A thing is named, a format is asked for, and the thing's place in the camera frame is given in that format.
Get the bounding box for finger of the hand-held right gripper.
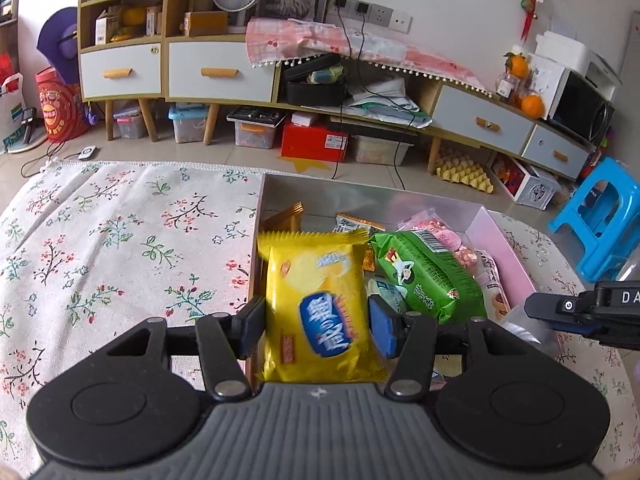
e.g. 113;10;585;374
524;292;598;322
547;321;601;336

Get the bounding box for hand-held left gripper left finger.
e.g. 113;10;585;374
107;296;266;402

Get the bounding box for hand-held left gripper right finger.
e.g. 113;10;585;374
367;294;531;401

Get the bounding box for pink cardboard box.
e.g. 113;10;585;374
247;172;551;386

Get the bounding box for green snack packet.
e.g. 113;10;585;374
370;230;488;325

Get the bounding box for yellow snack packet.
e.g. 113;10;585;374
256;230;391;383

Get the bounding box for clear bag of pink candies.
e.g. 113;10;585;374
397;210;476;271

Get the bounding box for gold snack packet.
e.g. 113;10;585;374
263;201;306;233

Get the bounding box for white snack bar packet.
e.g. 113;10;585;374
472;250;512;321

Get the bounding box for blue plastic stool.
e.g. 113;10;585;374
547;156;640;283

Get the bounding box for white plastic crate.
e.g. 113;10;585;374
492;152;561;206

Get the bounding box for floral tablecloth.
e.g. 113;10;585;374
0;160;640;480

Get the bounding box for yellow egg tray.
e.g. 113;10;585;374
436;154;495;193

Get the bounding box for red cardboard box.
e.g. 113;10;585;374
281;112;349;163

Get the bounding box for black lid storage bin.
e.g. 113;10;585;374
227;106;286;150

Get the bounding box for low wooden cabinet grey drawers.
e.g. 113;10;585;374
272;55;601;181

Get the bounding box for black microwave oven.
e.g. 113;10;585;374
547;67;617;146

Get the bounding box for blue lid storage bin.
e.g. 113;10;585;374
168;103;208;144

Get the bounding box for pile of folded cloths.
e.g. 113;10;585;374
347;80;433;128

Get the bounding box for small clear storage bin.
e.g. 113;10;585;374
114;105;151;140

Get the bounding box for black case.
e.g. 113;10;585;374
282;53;351;107

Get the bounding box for wooden shelf cabinet white drawer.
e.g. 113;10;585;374
77;0;168;143
164;0;281;146

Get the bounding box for red printed bag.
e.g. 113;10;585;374
35;66;91;143

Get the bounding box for pink checked cloth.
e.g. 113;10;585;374
245;16;488;93

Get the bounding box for red hanging ornament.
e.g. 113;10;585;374
520;0;547;41

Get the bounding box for brown cardboard box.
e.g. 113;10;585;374
182;10;229;37

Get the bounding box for white shopping bag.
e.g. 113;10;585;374
0;72;31;156

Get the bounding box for purple hat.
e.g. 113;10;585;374
37;6;81;86

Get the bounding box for black cable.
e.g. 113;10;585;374
356;14;418;188

